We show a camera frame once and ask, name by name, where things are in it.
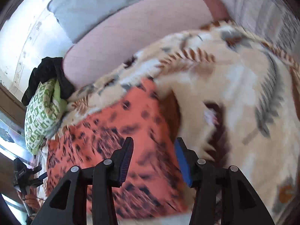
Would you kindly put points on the beige leaf pattern blanket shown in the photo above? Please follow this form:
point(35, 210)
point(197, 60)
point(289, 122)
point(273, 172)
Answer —
point(232, 96)

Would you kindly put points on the striped grey cloth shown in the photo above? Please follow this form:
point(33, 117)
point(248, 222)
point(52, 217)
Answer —
point(271, 20)

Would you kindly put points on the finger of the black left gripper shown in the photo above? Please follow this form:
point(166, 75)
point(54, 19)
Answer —
point(42, 176)

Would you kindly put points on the green white patterned cloth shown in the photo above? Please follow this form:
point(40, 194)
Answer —
point(43, 113)

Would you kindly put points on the orange black floral garment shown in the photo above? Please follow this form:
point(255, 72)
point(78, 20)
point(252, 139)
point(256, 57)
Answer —
point(151, 182)

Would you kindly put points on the pink quilted bedsheet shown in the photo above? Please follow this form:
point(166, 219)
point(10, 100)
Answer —
point(117, 38)

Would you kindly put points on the person's left hand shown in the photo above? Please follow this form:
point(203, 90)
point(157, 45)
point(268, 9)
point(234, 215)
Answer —
point(32, 201)

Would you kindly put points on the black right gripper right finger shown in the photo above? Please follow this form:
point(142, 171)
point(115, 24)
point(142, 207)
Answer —
point(222, 194)

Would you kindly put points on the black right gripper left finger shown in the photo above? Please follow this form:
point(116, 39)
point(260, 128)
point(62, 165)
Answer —
point(67, 202)

